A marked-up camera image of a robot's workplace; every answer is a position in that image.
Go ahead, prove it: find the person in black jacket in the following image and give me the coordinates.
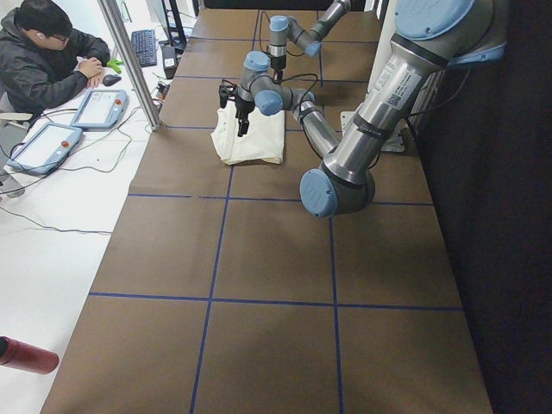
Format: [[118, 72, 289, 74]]
[[1, 1, 110, 117]]

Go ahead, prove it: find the blue teach pendant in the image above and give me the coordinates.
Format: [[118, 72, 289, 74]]
[[70, 89, 129, 130], [7, 122, 83, 176]]

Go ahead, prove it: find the far blue teach pendant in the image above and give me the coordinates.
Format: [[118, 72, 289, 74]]
[[70, 89, 129, 130]]

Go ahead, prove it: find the aluminium frame post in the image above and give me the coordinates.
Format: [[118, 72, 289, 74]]
[[97, 0, 161, 131]]

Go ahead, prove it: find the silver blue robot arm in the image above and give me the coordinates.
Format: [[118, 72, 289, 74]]
[[219, 0, 510, 217], [267, 0, 352, 83]]

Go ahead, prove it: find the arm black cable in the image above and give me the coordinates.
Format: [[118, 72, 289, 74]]
[[257, 10, 273, 53], [219, 73, 323, 94]]

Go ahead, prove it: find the black box white label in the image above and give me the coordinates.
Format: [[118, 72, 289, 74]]
[[160, 45, 179, 79]]

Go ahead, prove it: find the black keyboard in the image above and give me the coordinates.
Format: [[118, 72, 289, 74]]
[[130, 29, 157, 67]]

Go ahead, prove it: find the green plastic object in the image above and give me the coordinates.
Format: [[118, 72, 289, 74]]
[[106, 59, 124, 74]]

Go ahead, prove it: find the near blue teach pendant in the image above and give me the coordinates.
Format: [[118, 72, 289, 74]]
[[7, 122, 83, 176]]

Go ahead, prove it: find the red bottle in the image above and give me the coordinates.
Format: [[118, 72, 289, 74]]
[[1, 336, 60, 374]]

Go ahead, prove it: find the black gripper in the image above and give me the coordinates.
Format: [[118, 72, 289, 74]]
[[270, 55, 285, 80], [235, 95, 255, 137]]

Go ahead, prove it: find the cream long-sleeve cat shirt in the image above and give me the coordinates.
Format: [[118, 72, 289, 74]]
[[210, 102, 285, 165]]

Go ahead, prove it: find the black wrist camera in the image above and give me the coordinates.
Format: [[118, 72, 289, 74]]
[[218, 85, 236, 109]]

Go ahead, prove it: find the small orange electronics box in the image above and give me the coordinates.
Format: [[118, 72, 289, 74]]
[[156, 82, 170, 100]]

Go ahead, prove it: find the black computer mouse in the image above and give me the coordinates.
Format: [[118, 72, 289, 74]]
[[102, 74, 122, 86]]

